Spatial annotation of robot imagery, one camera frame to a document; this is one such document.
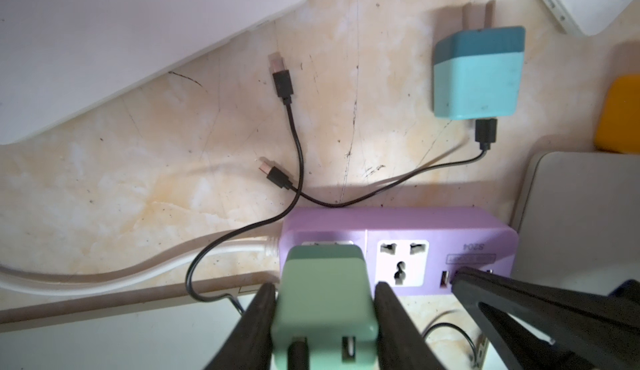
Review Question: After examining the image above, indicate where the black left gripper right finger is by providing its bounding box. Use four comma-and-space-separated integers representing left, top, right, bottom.
373, 282, 444, 369

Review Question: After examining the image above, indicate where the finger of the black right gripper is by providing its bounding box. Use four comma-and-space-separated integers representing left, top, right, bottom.
452, 268, 639, 369

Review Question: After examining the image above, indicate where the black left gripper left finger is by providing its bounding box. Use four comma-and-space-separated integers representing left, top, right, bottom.
205, 283, 276, 370

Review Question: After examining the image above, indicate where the black charger cable yellow adapter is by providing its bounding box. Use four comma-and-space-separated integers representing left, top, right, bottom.
422, 321, 478, 366

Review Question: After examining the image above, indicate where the black charger cable green adapter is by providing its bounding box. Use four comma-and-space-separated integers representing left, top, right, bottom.
184, 52, 306, 316

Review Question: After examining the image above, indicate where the silver laptop front left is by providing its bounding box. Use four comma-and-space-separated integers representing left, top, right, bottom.
1, 298, 240, 369

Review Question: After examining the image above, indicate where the silver laptop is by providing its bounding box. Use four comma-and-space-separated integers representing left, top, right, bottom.
1, 298, 240, 369
512, 152, 639, 295

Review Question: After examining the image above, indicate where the silver laptop front right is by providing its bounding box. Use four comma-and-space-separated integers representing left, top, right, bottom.
512, 152, 639, 295

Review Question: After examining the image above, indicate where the white laptop left back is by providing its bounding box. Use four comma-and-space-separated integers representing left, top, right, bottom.
1, 0, 307, 145

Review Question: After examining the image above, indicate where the purple power strip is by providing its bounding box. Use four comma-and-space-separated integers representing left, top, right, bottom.
278, 207, 519, 296

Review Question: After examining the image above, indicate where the yellow power strip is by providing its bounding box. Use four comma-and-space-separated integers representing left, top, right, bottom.
594, 74, 640, 154

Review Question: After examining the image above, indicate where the white power cable left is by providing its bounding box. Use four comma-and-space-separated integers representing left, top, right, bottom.
0, 237, 281, 298

